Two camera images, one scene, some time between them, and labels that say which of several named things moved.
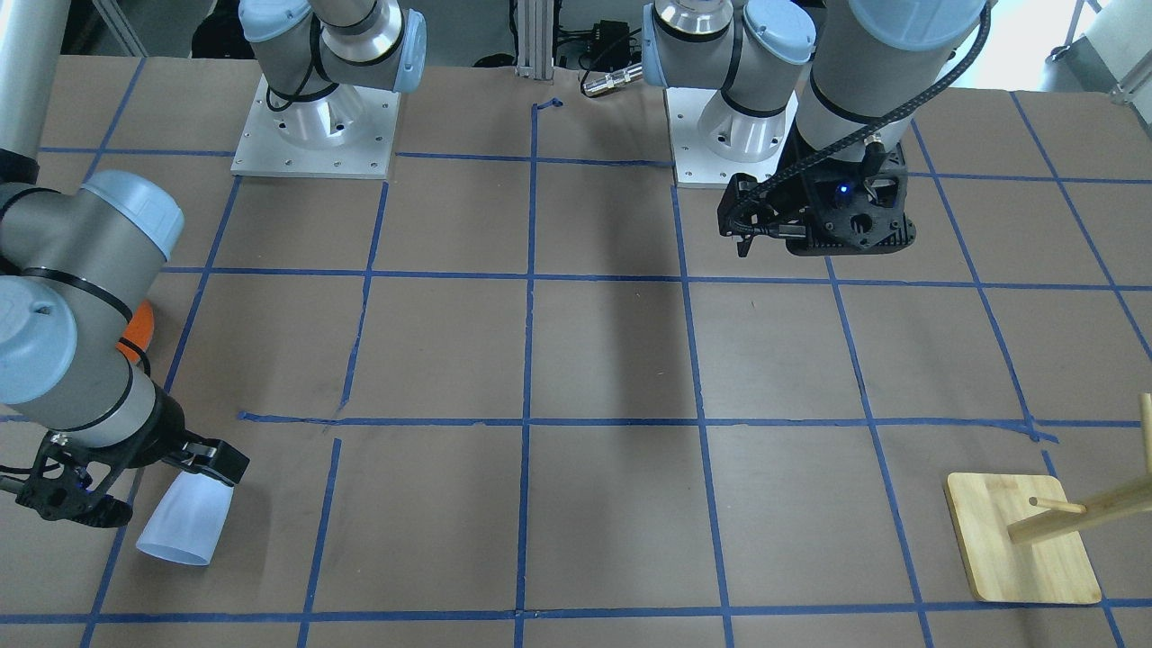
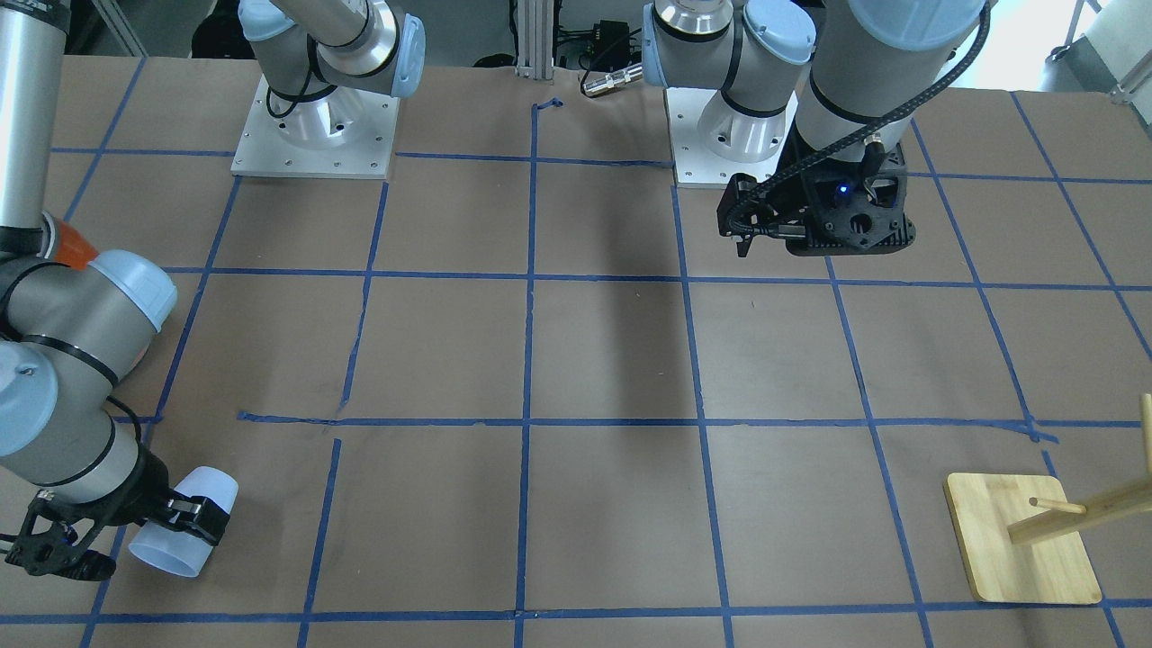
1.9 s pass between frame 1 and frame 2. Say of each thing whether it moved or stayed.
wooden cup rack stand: stayed
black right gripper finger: moved
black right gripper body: moved
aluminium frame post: stayed
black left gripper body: stayed
